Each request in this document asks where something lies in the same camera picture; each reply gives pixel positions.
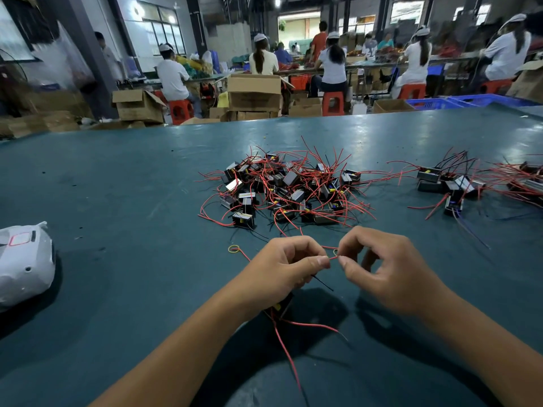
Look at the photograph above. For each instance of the person's right hand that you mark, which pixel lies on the person's right hand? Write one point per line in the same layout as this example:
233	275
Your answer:
394	271

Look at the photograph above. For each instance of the person's left hand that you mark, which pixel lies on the person's left hand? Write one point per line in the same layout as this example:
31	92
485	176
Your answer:
271	275

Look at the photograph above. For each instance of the person's left forearm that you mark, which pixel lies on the person's left forearm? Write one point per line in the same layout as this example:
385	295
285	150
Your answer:
170	364

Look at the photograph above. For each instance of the person's right forearm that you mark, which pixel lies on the person's right forearm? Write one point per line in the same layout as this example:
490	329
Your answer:
492	351

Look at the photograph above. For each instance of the yellow rubber band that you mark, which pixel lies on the yellow rubber band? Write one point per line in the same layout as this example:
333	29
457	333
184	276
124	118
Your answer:
233	249

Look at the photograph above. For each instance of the shallow cardboard box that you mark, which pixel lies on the shallow cardboard box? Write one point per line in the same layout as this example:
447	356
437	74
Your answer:
394	106

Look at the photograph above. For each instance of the low cardboard box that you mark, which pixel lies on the low cardboard box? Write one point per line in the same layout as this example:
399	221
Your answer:
306	107

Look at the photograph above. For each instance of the blue plastic crate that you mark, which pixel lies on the blue plastic crate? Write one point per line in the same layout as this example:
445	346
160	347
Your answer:
488	100
434	103

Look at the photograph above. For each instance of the large closed cardboard box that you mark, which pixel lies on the large closed cardboard box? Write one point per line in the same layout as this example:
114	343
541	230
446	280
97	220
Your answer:
254	93

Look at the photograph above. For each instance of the open cardboard box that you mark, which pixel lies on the open cardboard box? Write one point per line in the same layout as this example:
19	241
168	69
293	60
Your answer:
139	106

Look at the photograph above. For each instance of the tilted cardboard box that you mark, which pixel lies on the tilted cardboard box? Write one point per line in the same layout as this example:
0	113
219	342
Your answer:
528	80

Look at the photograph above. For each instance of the white plastic shell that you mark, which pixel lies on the white plastic shell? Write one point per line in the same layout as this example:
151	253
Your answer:
24	265

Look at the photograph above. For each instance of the black standing fan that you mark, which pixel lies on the black standing fan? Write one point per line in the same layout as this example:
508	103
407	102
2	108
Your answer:
17	80

